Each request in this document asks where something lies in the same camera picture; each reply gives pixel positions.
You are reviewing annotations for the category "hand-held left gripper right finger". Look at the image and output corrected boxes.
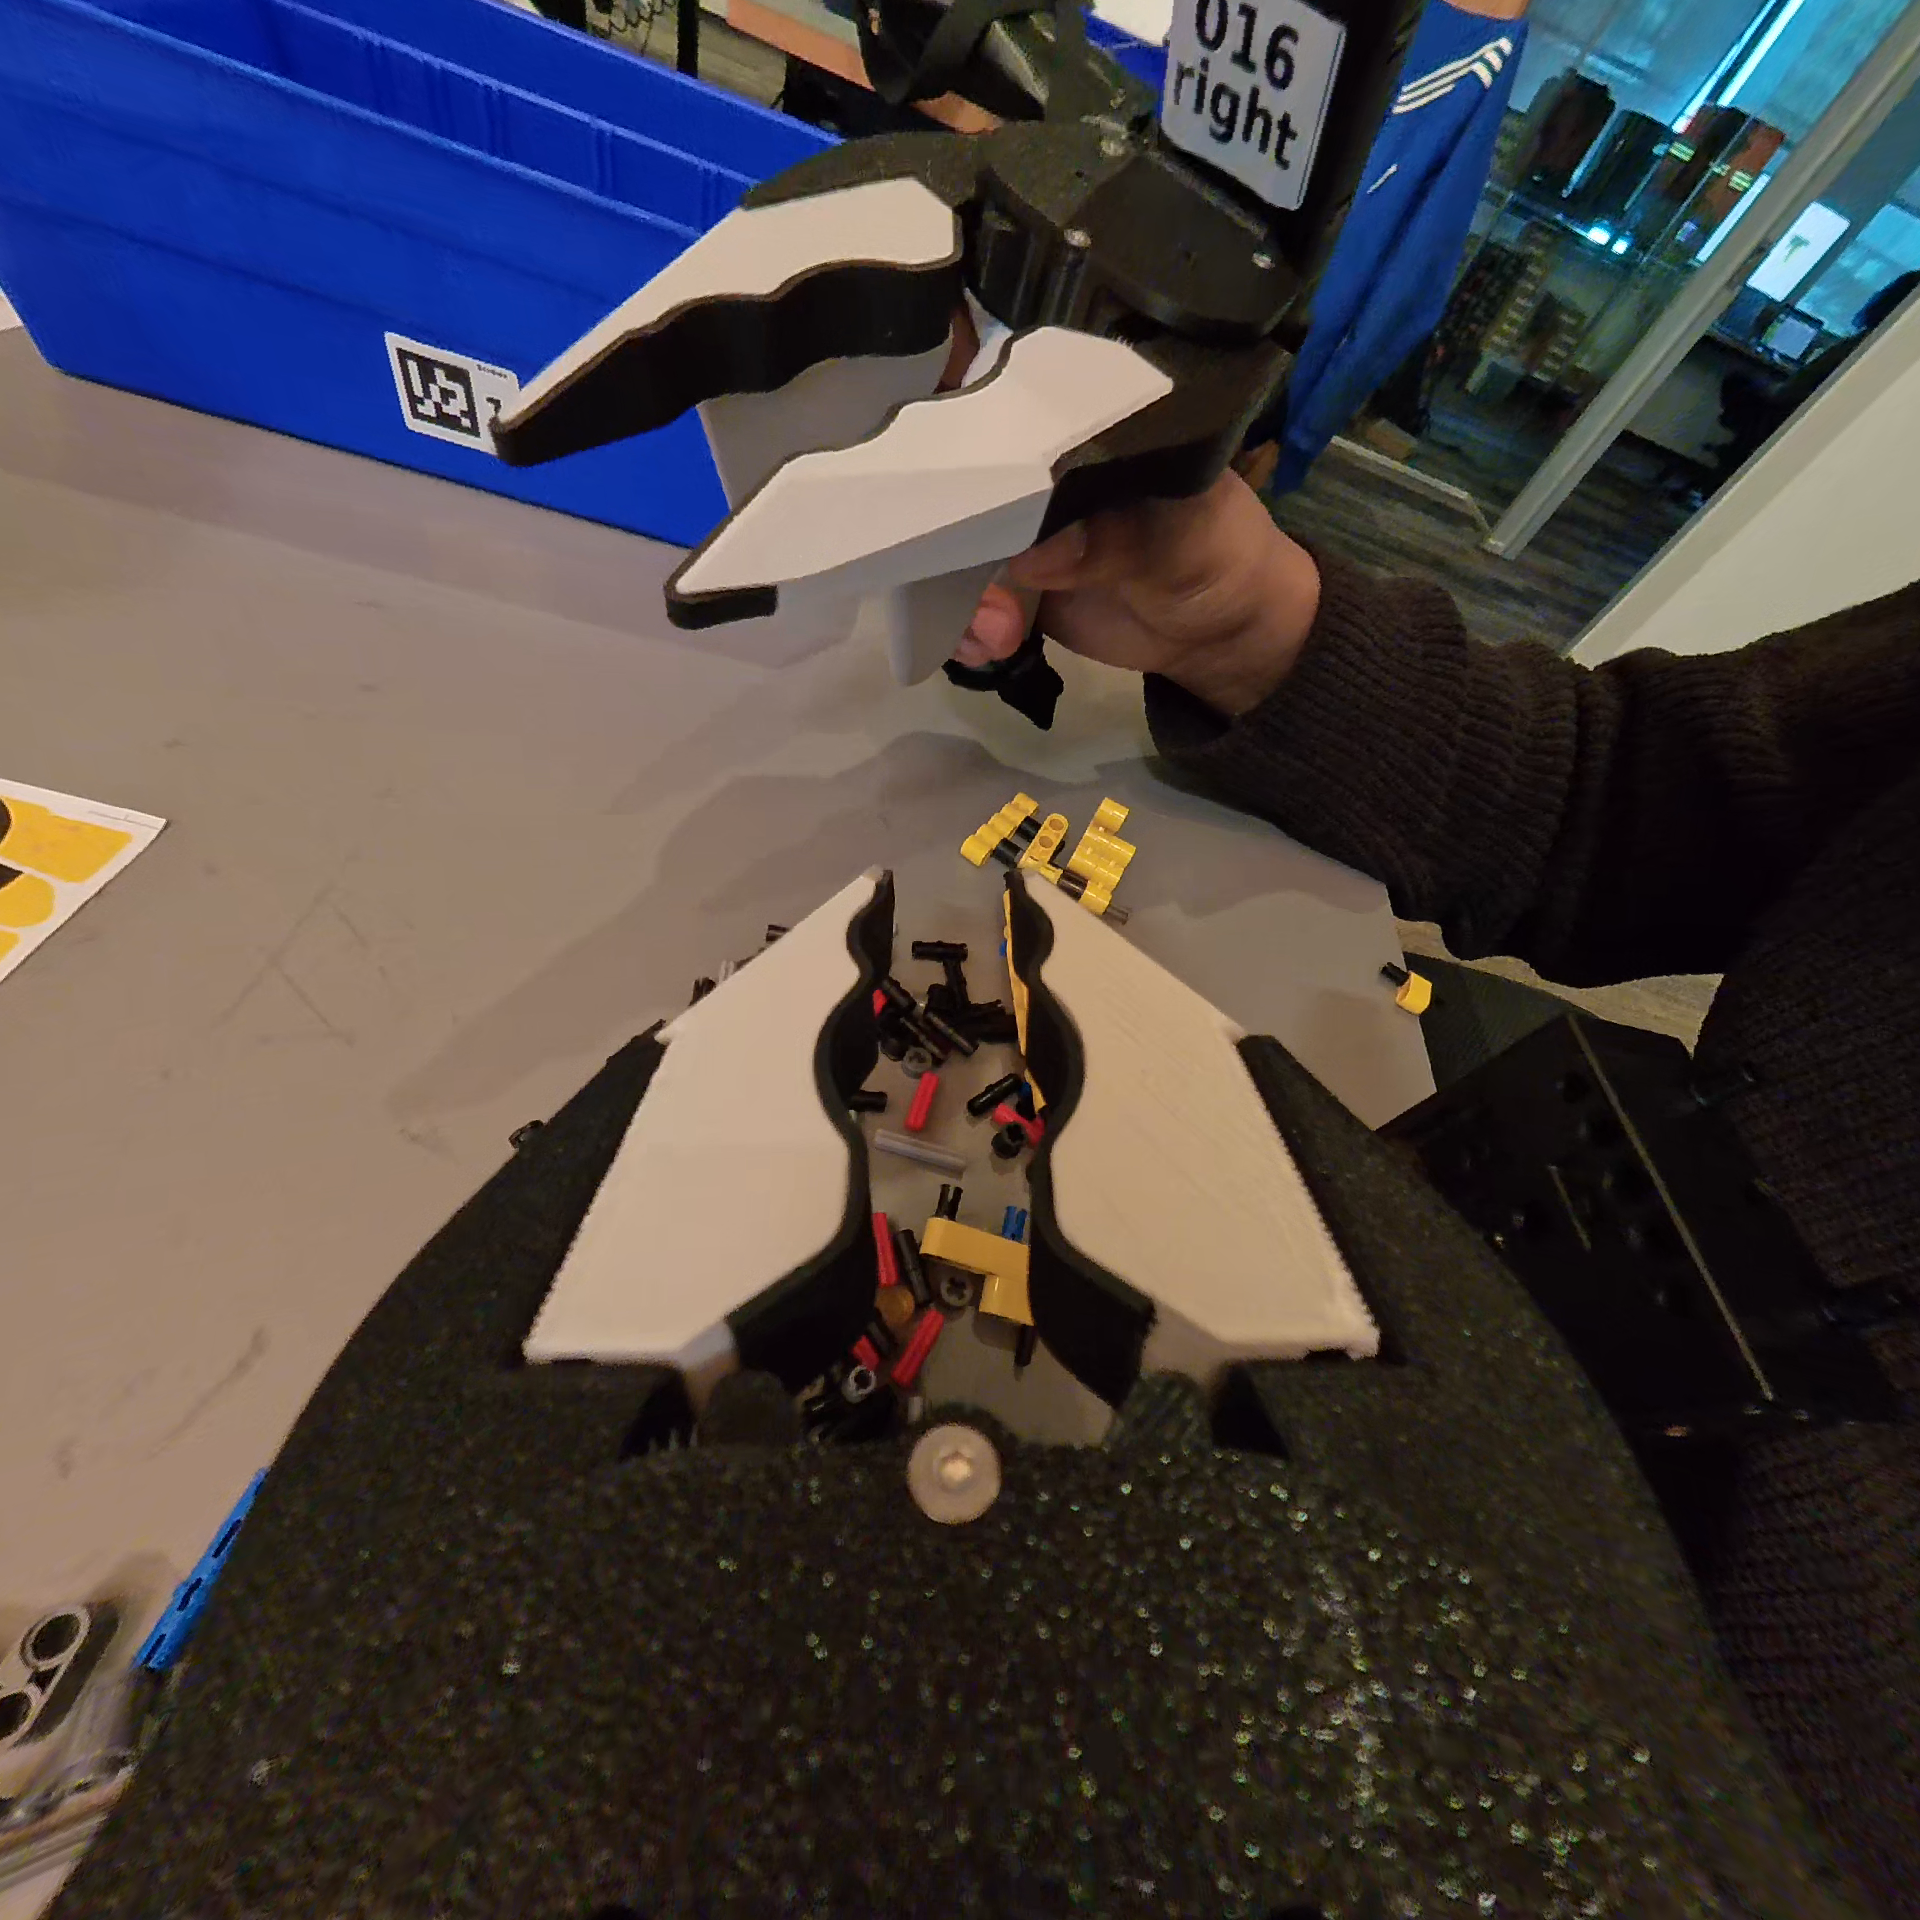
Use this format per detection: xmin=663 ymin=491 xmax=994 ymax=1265
xmin=999 ymin=872 xmax=1384 ymax=1412

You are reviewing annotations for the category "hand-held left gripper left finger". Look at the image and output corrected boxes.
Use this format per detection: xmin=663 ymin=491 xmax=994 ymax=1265
xmin=522 ymin=865 xmax=898 ymax=1416

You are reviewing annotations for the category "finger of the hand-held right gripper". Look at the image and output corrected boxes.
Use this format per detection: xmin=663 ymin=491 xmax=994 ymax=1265
xmin=489 ymin=170 xmax=968 ymax=467
xmin=663 ymin=324 xmax=1178 ymax=632

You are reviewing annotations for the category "yellow toy brick assembly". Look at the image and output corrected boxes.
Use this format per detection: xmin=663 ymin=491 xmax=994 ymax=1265
xmin=961 ymin=796 xmax=1137 ymax=922

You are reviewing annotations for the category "person's right hand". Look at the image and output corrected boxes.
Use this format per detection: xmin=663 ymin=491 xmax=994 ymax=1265
xmin=954 ymin=464 xmax=1325 ymax=720

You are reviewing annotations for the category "yellow toy angle piece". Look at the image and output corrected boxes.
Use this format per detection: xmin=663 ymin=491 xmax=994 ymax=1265
xmin=919 ymin=1212 xmax=1039 ymax=1327

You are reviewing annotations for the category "blue jacket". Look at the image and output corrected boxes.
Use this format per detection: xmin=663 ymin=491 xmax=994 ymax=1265
xmin=1276 ymin=0 xmax=1537 ymax=496

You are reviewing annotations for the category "pile of black red pins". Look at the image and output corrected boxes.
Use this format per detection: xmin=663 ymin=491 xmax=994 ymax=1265
xmin=682 ymin=919 xmax=1058 ymax=1450

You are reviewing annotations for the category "blue plastic bin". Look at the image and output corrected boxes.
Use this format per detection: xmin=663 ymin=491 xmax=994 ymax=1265
xmin=0 ymin=0 xmax=841 ymax=548

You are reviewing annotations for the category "glass display shelving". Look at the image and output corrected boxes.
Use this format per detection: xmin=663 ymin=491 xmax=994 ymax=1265
xmin=1464 ymin=60 xmax=1864 ymax=394

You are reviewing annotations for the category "person's dark knit sweater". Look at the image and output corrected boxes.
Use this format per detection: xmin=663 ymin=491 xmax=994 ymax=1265
xmin=1627 ymin=960 xmax=1920 ymax=1920

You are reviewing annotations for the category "blue toy beam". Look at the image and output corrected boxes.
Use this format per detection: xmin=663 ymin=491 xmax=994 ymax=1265
xmin=133 ymin=1468 xmax=272 ymax=1679

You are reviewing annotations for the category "yellow black sticker sheet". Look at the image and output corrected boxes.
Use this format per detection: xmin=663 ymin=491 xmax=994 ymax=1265
xmin=0 ymin=777 xmax=170 ymax=987

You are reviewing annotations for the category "clear plastic parts bag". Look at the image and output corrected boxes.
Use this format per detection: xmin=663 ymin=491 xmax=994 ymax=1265
xmin=0 ymin=1559 xmax=170 ymax=1855

